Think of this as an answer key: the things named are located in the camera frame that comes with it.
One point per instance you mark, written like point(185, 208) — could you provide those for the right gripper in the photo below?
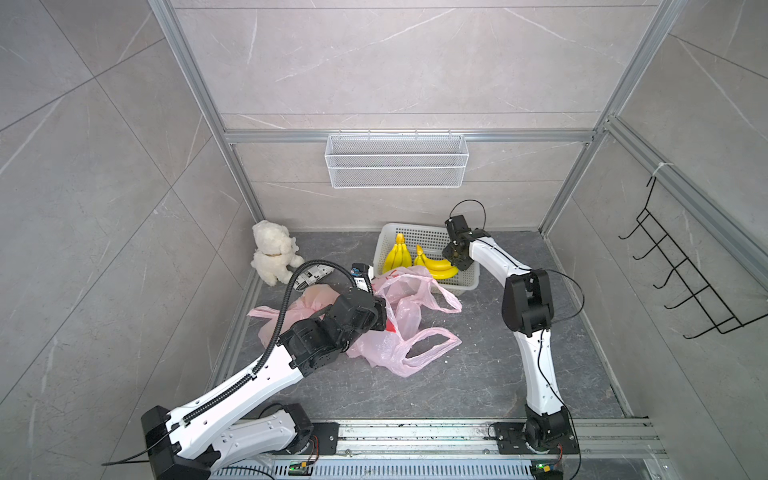
point(447, 254)

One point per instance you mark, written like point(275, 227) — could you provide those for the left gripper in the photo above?
point(373, 308)

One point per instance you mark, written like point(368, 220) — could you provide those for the bright yellow banana bunch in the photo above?
point(439, 269)

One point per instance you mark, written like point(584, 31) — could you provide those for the white plastic basket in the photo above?
point(433, 240)

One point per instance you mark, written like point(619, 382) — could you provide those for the plain pink plastic bag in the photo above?
point(404, 347)

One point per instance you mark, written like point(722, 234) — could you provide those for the pink printed plastic bag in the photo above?
point(313, 299)

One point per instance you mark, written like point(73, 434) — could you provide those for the yellow-green banana bunch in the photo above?
point(399, 255)

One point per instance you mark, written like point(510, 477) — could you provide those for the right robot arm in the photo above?
point(527, 309)

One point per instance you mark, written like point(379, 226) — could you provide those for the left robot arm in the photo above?
point(214, 431)

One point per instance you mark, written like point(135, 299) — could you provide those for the white teddy bear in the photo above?
point(276, 253)

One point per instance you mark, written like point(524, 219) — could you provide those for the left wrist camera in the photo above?
point(363, 275)

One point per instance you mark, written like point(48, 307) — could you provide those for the white wire wall basket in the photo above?
point(382, 161)

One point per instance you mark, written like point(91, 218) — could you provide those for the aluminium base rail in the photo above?
point(446, 449)

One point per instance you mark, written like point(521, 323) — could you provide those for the black wire hook rack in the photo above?
point(718, 316)

